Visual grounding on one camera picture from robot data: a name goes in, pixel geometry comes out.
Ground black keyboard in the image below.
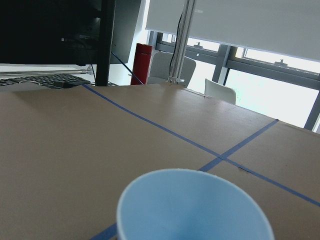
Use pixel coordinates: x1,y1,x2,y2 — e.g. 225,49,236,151
0,73,91,89

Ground white office chair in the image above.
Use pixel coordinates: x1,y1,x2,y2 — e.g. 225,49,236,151
204,79,236,105

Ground red water bottle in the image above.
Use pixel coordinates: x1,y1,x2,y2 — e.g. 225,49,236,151
132,43,153,84

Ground aluminium frame post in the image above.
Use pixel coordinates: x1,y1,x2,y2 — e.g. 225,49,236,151
168,0,197,84

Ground light blue plastic cup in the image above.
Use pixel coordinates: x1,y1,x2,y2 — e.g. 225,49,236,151
116,168,274,240

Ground grey office chair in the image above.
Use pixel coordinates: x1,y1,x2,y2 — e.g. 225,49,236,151
147,51,196,87

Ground black computer monitor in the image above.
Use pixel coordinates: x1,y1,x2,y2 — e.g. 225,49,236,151
0,0,142,87

